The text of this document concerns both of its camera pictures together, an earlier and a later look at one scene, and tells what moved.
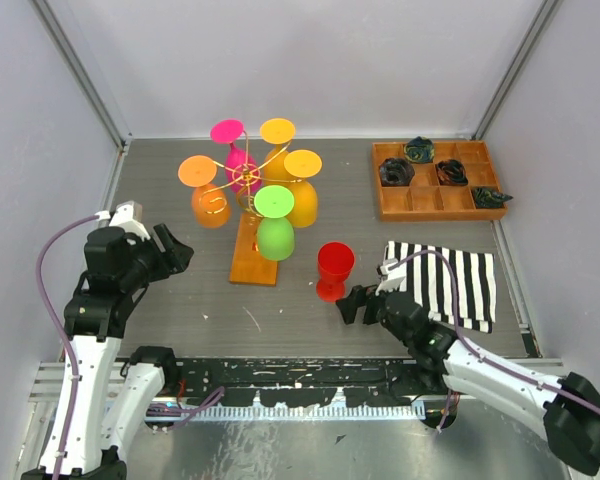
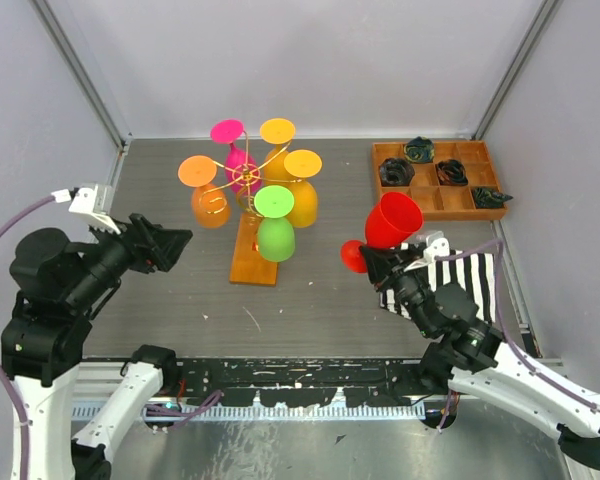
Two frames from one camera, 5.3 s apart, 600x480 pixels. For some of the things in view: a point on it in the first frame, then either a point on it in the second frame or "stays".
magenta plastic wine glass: x=242 y=170 stays
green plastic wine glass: x=275 y=236 stays
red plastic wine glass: x=335 y=261 -> x=391 y=220
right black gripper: x=358 y=297 -> x=381 y=263
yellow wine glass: x=302 y=164 stays
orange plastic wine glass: x=211 y=205 stays
